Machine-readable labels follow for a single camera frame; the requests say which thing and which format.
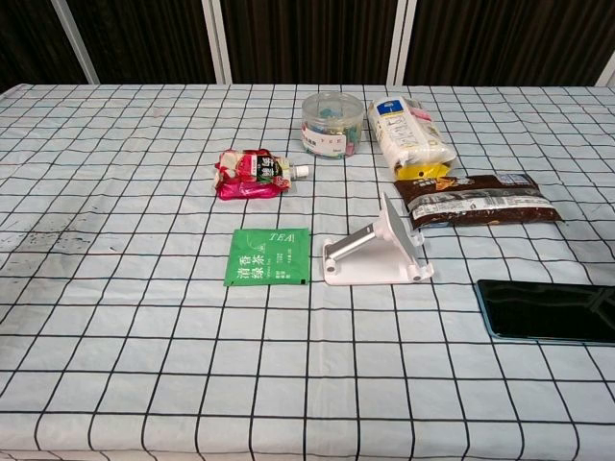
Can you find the black smartphone with blue edge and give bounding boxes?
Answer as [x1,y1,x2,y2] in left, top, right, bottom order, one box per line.
[475,279,615,346]

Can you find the green tea sachet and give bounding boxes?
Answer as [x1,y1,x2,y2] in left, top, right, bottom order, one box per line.
[223,228,310,287]

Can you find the red spouted drink pouch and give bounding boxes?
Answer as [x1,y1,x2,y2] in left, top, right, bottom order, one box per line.
[213,147,309,202]

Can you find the clear jar of coloured clips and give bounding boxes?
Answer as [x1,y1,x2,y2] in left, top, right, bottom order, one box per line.
[301,92,365,158]

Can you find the white snack package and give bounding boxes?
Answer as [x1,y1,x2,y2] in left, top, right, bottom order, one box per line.
[367,95,456,182]

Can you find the brown snack package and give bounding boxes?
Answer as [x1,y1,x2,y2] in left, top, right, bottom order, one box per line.
[392,172,563,230]

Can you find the blue checkered tablecloth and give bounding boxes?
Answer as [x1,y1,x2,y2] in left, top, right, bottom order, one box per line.
[0,84,615,461]

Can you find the white partition post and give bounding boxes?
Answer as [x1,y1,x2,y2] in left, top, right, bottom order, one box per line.
[201,0,234,86]
[50,0,101,86]
[385,0,418,86]
[599,47,615,88]

